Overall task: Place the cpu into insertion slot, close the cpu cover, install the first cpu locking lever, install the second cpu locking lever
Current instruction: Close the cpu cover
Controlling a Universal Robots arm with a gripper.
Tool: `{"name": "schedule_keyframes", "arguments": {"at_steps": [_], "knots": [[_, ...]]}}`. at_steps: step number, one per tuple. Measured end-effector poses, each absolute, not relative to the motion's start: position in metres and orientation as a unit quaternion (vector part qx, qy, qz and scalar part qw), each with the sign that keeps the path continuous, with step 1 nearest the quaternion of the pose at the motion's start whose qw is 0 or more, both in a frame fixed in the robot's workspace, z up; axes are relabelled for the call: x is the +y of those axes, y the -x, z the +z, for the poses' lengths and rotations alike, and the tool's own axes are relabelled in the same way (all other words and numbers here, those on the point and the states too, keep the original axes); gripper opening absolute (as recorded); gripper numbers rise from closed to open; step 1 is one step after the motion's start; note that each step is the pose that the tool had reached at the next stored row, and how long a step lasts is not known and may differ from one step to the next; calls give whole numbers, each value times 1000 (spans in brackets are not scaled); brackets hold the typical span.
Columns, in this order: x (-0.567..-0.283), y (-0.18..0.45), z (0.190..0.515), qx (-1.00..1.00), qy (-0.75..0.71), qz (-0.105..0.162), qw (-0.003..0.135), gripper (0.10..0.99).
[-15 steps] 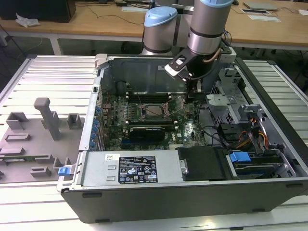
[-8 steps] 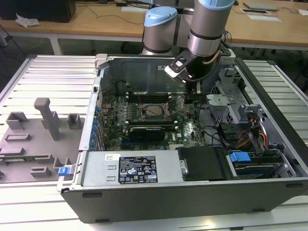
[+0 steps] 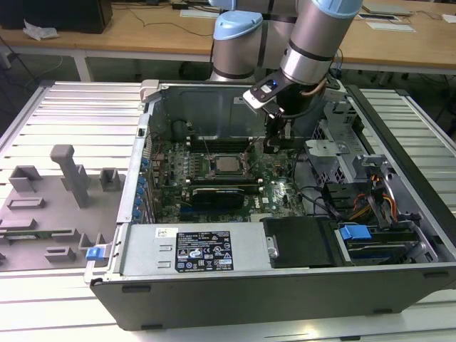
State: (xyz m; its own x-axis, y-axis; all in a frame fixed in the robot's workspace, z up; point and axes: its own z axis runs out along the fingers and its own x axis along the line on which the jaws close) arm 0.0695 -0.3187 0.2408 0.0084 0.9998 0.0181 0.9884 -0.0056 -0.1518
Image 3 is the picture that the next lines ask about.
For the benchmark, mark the thin metal locking lever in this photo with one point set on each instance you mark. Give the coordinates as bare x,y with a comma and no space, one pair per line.
207,146
251,146

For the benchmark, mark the silver CPU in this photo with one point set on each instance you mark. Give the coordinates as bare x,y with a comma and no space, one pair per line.
227,164

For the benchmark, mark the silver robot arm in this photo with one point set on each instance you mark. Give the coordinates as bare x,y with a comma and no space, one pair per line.
313,42

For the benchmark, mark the black RAM slot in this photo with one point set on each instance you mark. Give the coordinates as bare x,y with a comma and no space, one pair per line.
224,181
221,147
221,141
228,185

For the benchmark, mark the CPU socket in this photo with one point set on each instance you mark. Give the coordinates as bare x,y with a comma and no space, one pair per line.
212,174

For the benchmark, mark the silver drive cage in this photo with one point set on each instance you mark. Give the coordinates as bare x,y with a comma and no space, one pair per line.
331,167

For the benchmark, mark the black cylindrical component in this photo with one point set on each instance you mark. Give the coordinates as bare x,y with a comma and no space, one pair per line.
180,130

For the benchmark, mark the black graphics card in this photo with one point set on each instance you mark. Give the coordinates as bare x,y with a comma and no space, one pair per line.
217,199

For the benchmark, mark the silver laptop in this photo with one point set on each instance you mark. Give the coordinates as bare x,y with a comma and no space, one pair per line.
388,8

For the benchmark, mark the green motherboard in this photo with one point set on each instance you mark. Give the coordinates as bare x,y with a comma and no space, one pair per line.
171,167

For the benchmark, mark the black plastic shroud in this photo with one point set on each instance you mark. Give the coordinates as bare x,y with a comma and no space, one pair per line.
303,242

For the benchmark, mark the blue disk carrier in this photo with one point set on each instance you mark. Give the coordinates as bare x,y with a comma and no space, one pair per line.
354,235

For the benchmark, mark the black power adapter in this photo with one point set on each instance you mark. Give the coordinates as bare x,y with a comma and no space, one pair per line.
180,6

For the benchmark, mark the wooden desk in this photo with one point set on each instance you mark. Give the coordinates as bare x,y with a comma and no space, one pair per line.
142,35

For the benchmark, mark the black hard disk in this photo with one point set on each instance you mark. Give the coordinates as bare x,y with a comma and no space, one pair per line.
377,249

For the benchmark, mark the black power supply label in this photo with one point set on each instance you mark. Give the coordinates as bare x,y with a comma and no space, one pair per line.
203,251

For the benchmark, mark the white code sticker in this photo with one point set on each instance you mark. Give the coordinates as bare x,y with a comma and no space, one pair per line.
165,233

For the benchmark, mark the black PC case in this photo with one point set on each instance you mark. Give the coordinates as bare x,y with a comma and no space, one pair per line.
249,299

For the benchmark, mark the silver power supply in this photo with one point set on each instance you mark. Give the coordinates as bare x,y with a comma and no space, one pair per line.
149,256

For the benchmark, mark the white desk leg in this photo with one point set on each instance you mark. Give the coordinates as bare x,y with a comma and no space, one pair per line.
82,69

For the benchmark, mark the blue case latch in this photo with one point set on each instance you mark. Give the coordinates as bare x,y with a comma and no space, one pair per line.
96,254

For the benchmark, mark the black computer tower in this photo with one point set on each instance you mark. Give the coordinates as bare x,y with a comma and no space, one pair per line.
53,14

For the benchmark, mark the crumpled white paper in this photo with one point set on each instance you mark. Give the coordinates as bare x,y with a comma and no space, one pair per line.
39,31

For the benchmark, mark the grey parts rack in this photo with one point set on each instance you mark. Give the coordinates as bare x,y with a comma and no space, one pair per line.
42,213

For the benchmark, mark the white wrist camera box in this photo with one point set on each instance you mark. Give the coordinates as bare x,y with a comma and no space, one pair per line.
261,96

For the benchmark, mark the silver metal hinge bracket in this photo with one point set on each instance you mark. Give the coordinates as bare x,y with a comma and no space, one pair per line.
272,247

